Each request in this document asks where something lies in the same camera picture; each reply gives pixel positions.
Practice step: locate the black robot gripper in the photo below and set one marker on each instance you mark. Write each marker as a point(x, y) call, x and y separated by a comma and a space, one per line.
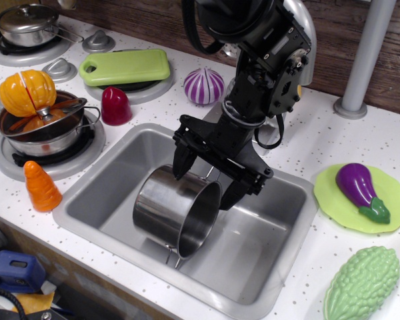
point(225, 146)

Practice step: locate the stainless steel pot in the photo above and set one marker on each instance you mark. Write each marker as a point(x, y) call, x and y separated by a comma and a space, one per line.
point(177, 214)

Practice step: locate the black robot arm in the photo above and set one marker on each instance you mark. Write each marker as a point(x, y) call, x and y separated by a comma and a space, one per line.
point(254, 97)

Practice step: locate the grey toy sink basin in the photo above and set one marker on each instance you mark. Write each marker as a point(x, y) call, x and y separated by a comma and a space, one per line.
point(236, 261)

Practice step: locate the steel pot with tilted lid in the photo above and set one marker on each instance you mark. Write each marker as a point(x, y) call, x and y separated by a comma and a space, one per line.
point(52, 130)

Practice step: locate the purple white toy onion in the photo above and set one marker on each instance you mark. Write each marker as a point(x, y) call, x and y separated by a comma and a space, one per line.
point(204, 86)

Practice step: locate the grey burner under board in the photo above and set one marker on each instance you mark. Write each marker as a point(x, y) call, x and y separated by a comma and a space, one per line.
point(140, 95)

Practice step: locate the red toy pepper piece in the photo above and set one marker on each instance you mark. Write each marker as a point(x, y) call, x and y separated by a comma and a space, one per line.
point(115, 107)

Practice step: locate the light green plastic plate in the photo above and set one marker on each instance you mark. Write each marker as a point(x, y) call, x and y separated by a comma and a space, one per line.
point(335, 204)

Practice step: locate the purple toy eggplant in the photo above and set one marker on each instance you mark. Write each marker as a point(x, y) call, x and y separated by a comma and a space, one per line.
point(355, 182)

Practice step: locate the green plastic cutting board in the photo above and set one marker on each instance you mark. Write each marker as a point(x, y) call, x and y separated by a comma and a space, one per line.
point(124, 67)

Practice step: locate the grey burner front left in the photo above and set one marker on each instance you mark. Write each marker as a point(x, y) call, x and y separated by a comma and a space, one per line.
point(71, 161)

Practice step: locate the orange toy carrot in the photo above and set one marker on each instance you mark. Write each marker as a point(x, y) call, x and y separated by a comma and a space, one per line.
point(43, 192)

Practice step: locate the grey stove knob rear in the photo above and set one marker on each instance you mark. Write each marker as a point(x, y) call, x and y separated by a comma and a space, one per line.
point(99, 42)

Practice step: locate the grey stove knob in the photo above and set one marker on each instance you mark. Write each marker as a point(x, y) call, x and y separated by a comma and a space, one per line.
point(60, 70)
point(99, 42)

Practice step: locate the grey stove knob front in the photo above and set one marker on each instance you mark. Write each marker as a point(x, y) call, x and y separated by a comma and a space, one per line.
point(60, 70)

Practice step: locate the green toy bitter melon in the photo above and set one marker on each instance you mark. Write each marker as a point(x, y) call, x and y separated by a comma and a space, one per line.
point(362, 284)

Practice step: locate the orange toy pumpkin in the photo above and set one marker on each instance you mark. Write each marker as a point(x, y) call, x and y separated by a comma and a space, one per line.
point(24, 93)

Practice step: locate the blue tool device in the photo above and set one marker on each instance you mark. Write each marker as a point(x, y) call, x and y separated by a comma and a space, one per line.
point(20, 273)

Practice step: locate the grey vertical pole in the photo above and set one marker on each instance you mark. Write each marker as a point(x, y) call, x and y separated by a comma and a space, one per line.
point(352, 104)

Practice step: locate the small lidded steel pan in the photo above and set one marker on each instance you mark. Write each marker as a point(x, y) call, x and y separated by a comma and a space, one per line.
point(31, 25)

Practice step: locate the grey burner rear left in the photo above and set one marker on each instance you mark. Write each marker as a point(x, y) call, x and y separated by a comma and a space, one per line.
point(48, 53)

